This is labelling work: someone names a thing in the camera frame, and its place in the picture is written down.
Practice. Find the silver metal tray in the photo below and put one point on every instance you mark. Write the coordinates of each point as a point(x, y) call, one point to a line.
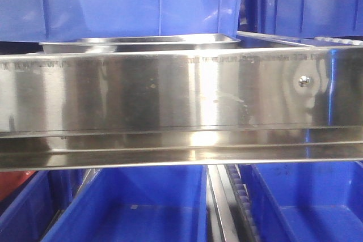
point(143, 43)

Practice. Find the blue bin lower middle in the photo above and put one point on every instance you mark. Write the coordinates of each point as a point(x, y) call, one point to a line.
point(160, 203)

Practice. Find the blue bin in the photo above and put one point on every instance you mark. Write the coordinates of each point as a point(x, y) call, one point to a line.
point(305, 201)
point(160, 203)
point(27, 214)

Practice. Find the roller conveyor track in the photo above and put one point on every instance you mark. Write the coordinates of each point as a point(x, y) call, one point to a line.
point(243, 203)

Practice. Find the blue crate upper right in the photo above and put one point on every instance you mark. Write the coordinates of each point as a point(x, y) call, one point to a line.
point(305, 18)

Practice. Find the blue bin lower right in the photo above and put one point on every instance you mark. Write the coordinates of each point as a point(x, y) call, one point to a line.
point(305, 201)

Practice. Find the large blue plastic crate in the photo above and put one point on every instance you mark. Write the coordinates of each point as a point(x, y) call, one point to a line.
point(67, 20)

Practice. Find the blue bin lower left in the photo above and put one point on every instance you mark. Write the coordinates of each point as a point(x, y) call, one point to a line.
point(27, 214)

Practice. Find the stainless steel shelf front rail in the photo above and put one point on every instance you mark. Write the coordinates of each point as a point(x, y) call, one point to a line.
point(62, 111)

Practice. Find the silver rail screw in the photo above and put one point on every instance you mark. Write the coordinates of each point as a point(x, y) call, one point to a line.
point(304, 81)

